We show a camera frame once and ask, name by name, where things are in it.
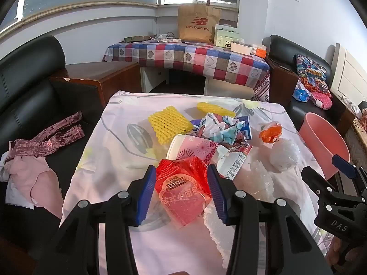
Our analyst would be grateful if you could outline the brown paper bag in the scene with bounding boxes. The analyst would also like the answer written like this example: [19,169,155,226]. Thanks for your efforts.
[178,4,222,43]

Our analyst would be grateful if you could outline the white power strip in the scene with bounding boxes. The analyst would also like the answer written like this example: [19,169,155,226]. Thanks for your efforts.
[149,34,181,43]

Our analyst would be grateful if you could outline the blue white carton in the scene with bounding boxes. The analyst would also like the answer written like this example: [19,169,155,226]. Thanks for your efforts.
[234,115,253,141]

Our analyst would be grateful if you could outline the white milk carton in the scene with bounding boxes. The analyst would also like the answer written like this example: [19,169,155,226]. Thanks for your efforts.
[216,145,253,182]

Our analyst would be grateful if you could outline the clear plastic bag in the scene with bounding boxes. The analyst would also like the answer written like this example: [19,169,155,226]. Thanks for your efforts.
[238,160,276,202]

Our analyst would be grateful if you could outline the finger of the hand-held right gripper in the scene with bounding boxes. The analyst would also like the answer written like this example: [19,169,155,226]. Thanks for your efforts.
[331,154,367,195]
[301,165,345,207]

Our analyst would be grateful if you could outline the cream bed headboard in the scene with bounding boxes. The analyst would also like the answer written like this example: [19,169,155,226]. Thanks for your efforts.
[330,44,367,104]

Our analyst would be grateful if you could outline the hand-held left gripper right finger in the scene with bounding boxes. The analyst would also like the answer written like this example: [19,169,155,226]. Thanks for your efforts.
[207,164,334,275]

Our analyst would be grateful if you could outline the flat olive box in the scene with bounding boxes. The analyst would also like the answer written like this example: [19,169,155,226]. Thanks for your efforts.
[124,35,152,43]

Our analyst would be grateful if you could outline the orange plastic wrapper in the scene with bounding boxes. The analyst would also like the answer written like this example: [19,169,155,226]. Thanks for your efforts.
[259,121,283,144]

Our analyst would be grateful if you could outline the red white patterned cloth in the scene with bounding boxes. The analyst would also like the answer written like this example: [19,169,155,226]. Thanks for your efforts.
[252,71,270,101]

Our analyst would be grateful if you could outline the pink clothes on sofa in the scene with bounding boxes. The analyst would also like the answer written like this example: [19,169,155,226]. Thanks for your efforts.
[6,111,85,161]

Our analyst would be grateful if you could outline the pink paper cup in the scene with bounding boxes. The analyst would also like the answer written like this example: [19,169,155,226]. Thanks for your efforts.
[166,134,221,167]

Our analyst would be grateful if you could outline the black leather armchair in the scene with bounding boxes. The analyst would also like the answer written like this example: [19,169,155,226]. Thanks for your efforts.
[265,34,356,129]

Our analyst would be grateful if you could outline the white foam sheet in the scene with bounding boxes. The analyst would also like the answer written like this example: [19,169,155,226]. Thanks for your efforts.
[203,205,238,267]

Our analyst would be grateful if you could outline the colourful printed pillow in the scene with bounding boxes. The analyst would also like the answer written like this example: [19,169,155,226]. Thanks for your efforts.
[295,54,333,96]

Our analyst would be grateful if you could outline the pink plastic bucket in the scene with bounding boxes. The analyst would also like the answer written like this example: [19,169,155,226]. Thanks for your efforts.
[299,112,351,180]

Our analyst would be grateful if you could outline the white plastic bag ball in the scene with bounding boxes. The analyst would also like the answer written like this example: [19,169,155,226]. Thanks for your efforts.
[270,138,300,173]

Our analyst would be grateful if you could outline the red plastic bread wrapper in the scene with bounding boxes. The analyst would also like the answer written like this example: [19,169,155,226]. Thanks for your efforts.
[155,157,214,230]

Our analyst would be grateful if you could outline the black leather sofa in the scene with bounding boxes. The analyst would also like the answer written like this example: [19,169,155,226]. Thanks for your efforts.
[0,35,105,275]

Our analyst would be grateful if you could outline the person's right hand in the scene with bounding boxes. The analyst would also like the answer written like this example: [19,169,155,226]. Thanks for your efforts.
[325,233,367,267]

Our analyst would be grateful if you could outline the brown wooden side table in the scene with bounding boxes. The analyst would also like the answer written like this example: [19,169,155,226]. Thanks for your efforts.
[49,61,143,112]

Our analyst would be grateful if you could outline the floral pink tablecloth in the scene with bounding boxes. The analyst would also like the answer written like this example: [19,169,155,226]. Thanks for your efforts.
[57,90,336,275]

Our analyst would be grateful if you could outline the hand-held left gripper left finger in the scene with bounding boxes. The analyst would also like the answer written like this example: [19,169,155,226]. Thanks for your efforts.
[33,165,157,275]

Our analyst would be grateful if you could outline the yellow foam fruit net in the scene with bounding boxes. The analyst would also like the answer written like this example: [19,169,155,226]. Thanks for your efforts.
[147,105,193,145]
[197,102,236,118]

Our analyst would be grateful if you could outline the blue packet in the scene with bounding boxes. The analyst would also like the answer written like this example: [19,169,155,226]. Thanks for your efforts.
[292,88,311,103]

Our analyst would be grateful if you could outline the checkered heart tablecloth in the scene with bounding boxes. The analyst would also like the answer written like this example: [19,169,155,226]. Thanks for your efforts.
[103,41,270,88]

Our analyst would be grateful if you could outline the patterned paper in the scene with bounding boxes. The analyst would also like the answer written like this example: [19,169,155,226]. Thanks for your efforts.
[195,112,248,146]

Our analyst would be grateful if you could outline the white tray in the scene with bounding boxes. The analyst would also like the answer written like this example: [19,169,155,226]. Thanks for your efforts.
[231,41,254,54]

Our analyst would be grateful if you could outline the pale green box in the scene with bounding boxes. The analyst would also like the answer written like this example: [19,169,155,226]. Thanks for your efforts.
[214,24,241,48]

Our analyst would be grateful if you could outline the bed with patterned cover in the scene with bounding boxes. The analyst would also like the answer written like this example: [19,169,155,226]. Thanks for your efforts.
[342,97,367,167]

